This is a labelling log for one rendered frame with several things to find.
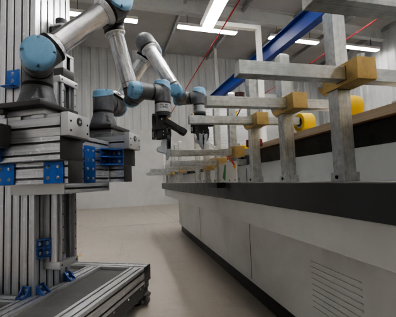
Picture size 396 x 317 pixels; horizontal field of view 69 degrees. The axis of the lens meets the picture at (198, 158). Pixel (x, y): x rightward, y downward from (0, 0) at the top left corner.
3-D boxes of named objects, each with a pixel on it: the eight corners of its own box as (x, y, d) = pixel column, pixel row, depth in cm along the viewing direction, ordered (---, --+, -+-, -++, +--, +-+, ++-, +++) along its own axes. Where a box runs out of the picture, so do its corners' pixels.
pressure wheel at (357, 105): (342, 89, 95) (330, 107, 101) (354, 106, 90) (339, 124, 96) (358, 90, 96) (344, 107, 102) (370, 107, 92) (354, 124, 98)
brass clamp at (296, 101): (291, 107, 85) (290, 91, 86) (269, 117, 99) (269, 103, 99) (310, 108, 87) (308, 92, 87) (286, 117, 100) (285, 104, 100)
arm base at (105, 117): (83, 127, 162) (83, 109, 163) (99, 131, 177) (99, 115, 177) (108, 124, 158) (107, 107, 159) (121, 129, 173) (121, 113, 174)
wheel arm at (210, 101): (207, 105, 83) (207, 93, 83) (203, 108, 86) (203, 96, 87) (354, 109, 95) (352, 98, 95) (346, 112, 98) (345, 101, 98)
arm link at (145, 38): (141, 20, 162) (187, 88, 154) (148, 29, 173) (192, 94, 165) (125, 33, 163) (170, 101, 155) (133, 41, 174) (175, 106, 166)
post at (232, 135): (232, 189, 139) (227, 91, 143) (230, 188, 143) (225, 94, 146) (239, 188, 140) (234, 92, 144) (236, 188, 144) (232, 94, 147)
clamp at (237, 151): (234, 156, 133) (234, 145, 134) (225, 158, 146) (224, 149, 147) (246, 156, 135) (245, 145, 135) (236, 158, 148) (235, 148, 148)
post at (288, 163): (288, 199, 91) (279, 51, 94) (282, 199, 94) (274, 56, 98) (298, 199, 92) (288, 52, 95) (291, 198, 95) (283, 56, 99)
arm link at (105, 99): (88, 110, 164) (88, 87, 165) (100, 115, 177) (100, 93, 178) (107, 108, 161) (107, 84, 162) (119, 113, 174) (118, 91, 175)
